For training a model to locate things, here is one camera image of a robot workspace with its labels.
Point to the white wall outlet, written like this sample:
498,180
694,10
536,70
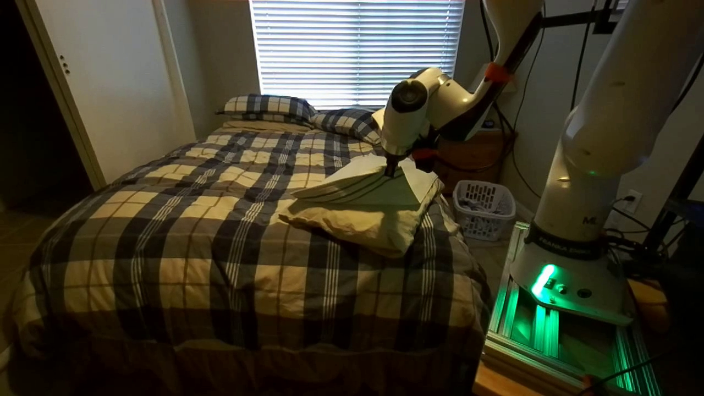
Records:
633,198

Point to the brown bed skirt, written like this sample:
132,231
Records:
242,367

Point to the white closet door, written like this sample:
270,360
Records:
110,89

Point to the green lit aluminium robot stand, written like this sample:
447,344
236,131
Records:
547,330

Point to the plaid bed comforter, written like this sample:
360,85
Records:
183,243

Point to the white plastic laundry basket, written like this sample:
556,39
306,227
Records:
485,213

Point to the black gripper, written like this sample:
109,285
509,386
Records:
393,160

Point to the white window blind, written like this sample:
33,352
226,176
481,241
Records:
322,52

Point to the black slanted stand pole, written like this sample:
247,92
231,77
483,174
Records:
679,190

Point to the plaid pillow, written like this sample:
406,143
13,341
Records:
348,125
267,108

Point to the cream towel with blue stripes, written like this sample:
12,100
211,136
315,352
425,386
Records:
366,213

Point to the wooden nightstand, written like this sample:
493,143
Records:
474,162

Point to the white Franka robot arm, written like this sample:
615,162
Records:
624,110

